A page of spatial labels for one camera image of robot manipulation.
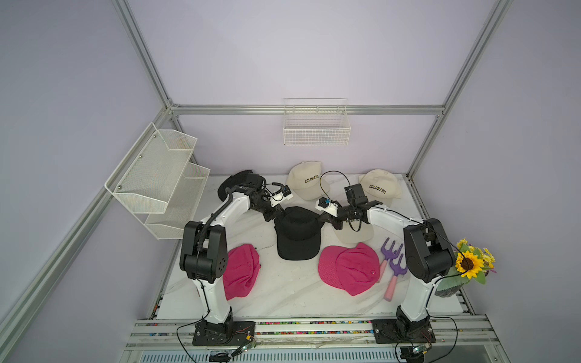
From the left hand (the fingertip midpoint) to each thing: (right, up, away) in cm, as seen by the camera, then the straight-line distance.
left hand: (280, 213), depth 92 cm
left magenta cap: (-15, -21, -5) cm, 26 cm away
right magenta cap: (+27, -20, -8) cm, 35 cm away
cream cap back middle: (+10, +16, +23) cm, 30 cm away
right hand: (+17, -2, +2) cm, 18 cm away
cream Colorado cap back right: (+47, +12, +16) cm, 51 cm away
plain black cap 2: (+7, -8, +3) cm, 11 cm away
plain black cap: (-19, +17, +20) cm, 32 cm away
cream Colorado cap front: (+28, -6, -8) cm, 30 cm away
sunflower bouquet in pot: (+57, -12, -27) cm, 65 cm away
